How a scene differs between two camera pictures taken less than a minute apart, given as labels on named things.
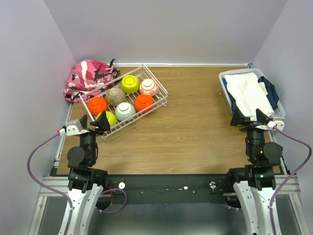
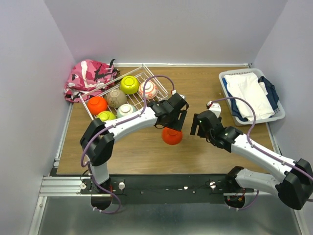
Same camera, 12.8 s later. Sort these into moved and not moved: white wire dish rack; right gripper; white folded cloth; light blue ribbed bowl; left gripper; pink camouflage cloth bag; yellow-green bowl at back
Moved: left gripper; right gripper
Not moved: yellow-green bowl at back; light blue ribbed bowl; white wire dish rack; pink camouflage cloth bag; white folded cloth
